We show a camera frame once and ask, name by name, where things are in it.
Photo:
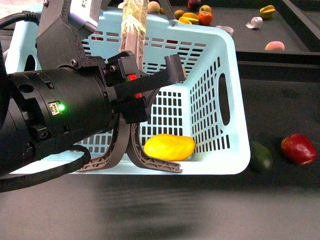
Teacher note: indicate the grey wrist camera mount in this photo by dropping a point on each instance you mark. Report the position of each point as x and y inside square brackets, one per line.
[63, 25]

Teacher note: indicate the green avocado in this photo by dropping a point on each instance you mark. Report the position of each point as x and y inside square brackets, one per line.
[261, 159]

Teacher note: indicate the yellow star fruit pair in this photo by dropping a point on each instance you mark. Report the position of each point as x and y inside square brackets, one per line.
[189, 18]

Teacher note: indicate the black display tray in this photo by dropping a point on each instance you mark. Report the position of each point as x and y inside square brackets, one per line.
[289, 25]

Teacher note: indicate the peach at tray edge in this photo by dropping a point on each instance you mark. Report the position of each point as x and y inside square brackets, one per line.
[275, 46]

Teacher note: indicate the brown kiwi left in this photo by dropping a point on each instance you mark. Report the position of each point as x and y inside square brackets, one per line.
[162, 11]

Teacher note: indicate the peach fruit left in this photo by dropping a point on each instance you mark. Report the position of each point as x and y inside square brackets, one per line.
[153, 7]

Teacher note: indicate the grey basket handle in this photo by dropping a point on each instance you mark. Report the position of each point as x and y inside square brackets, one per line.
[133, 35]

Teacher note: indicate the brown kiwi right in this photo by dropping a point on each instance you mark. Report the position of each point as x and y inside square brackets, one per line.
[179, 13]

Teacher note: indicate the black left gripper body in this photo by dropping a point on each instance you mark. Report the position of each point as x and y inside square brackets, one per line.
[63, 106]

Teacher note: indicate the red wax apple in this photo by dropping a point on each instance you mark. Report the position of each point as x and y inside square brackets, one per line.
[299, 149]

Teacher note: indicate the yellow star fruit right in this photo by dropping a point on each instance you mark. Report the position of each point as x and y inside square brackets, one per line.
[267, 12]

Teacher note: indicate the brown kiwi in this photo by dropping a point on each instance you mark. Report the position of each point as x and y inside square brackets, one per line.
[162, 11]
[179, 13]

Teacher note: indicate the green red mango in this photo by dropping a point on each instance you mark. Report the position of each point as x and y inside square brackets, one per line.
[205, 8]

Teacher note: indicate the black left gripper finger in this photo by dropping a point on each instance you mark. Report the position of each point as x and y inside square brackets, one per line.
[172, 74]
[119, 142]

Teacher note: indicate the dark red fruit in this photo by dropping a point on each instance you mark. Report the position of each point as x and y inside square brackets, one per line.
[193, 4]

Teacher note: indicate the yellow mango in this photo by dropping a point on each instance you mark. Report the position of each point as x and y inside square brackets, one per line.
[170, 147]

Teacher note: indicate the light blue plastic basket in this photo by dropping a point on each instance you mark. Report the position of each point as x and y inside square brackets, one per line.
[207, 106]

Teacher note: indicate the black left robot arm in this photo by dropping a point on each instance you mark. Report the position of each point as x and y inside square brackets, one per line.
[14, 156]

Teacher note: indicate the white curled tape strip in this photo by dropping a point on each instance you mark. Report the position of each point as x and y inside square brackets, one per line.
[255, 23]

